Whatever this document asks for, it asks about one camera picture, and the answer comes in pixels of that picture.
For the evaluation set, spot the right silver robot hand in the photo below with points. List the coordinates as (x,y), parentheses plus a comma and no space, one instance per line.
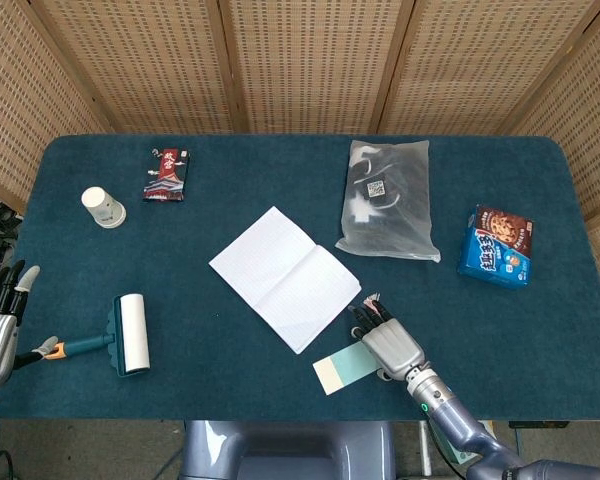
(392,347)

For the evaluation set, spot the teal and cream tasselled bookmark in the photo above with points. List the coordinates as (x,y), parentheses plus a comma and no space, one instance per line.
(345,367)

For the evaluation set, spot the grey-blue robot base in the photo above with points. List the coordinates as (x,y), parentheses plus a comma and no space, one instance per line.
(290,450)

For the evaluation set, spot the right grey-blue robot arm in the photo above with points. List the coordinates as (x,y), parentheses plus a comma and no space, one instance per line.
(460,420)

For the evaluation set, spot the open white lined notebook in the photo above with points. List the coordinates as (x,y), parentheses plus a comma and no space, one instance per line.
(280,275)

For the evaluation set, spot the white table leg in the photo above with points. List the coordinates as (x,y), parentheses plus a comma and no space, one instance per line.
(425,450)

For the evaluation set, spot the pale teal device box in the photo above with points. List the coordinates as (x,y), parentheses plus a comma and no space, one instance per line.
(462,457)

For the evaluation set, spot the clear bag with black item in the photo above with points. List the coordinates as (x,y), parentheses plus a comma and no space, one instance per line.
(385,210)

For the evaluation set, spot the teal lint roller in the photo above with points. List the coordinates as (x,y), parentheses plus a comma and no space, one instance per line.
(132,330)

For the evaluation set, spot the blue cookie box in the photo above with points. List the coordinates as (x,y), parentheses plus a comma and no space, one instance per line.
(495,250)

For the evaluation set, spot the teal table cover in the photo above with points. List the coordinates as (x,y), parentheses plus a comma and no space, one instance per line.
(230,390)

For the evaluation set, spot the white paper cup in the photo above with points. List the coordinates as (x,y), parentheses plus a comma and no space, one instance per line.
(102,207)

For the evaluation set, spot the red and black packet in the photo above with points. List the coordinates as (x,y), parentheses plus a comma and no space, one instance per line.
(166,175)

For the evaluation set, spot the woven folding screen panel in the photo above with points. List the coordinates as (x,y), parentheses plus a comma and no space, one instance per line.
(20,100)
(150,65)
(475,65)
(590,125)
(315,65)

